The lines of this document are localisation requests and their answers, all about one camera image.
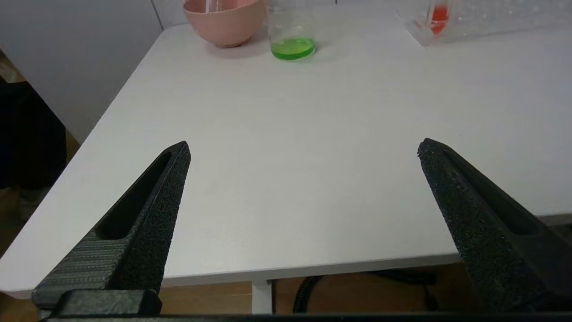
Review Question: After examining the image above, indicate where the clear acrylic test tube rack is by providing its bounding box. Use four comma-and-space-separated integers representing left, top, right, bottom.
397, 0, 572, 48

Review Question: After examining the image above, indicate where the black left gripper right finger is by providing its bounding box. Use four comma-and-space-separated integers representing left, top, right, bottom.
417, 138, 572, 313

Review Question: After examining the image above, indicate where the pink bowl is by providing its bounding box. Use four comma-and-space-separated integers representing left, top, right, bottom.
183, 0, 268, 49

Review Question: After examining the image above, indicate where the black bulky object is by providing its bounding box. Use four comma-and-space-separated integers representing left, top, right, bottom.
0, 82, 68, 191

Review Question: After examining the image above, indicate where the clear glass beaker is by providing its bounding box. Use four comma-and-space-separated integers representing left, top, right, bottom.
267, 0, 319, 62

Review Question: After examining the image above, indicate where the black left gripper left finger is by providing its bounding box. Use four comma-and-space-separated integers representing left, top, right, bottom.
31, 141, 192, 314

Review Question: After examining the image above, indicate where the black floor cable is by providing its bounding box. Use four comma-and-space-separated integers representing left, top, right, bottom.
292, 270, 438, 314

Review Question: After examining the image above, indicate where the test tube with red pigment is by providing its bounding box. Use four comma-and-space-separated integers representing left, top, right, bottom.
424, 0, 451, 36

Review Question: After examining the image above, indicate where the white table leg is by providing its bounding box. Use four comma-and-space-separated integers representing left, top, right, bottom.
251, 280, 273, 314

